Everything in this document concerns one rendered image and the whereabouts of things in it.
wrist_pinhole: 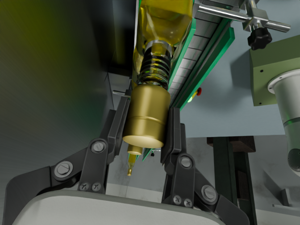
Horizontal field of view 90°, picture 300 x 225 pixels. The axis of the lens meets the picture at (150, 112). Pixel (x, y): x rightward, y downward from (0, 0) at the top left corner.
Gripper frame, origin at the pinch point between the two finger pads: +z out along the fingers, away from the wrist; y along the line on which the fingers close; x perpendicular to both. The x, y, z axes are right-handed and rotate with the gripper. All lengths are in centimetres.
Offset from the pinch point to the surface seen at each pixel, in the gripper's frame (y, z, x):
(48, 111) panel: -12.1, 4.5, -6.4
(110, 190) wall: -35, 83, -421
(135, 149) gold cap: -0.2, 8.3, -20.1
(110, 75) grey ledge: -13.8, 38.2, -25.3
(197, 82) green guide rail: 12.7, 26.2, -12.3
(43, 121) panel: -12.1, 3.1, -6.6
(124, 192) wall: 0, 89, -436
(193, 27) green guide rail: 5.8, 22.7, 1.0
